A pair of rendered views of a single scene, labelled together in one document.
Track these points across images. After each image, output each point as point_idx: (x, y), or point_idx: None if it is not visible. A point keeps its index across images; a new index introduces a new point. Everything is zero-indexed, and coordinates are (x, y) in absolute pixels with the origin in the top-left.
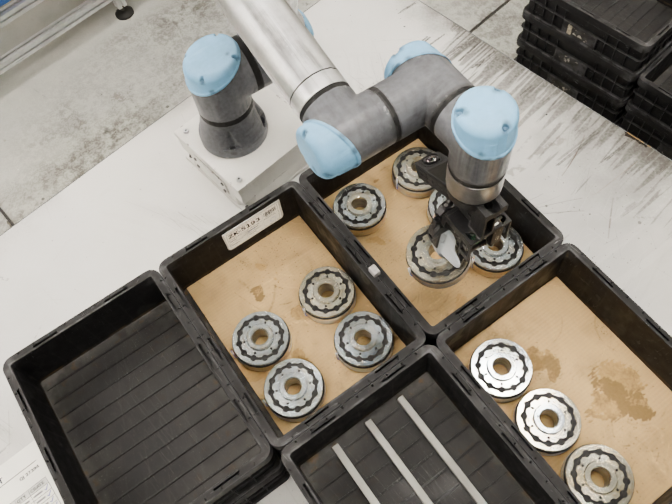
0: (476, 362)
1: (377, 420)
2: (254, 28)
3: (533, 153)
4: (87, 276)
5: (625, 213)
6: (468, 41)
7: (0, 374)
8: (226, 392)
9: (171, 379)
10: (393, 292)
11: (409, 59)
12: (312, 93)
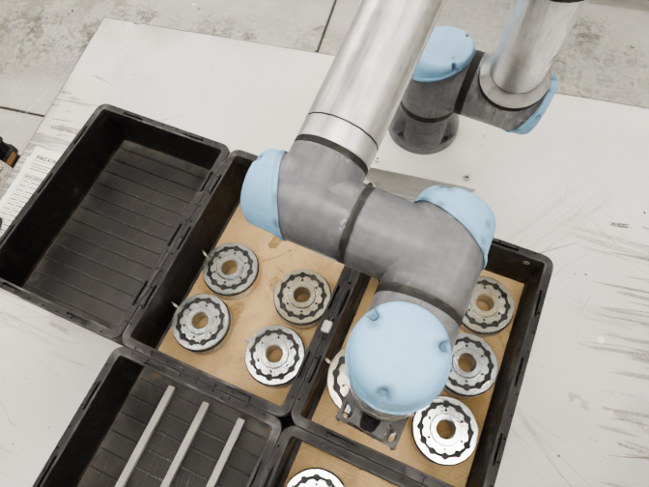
0: (306, 476)
1: (213, 410)
2: (356, 21)
3: (613, 409)
4: (243, 115)
5: None
6: None
7: (143, 115)
8: (150, 271)
9: (169, 224)
10: (316, 357)
11: (439, 207)
12: (310, 131)
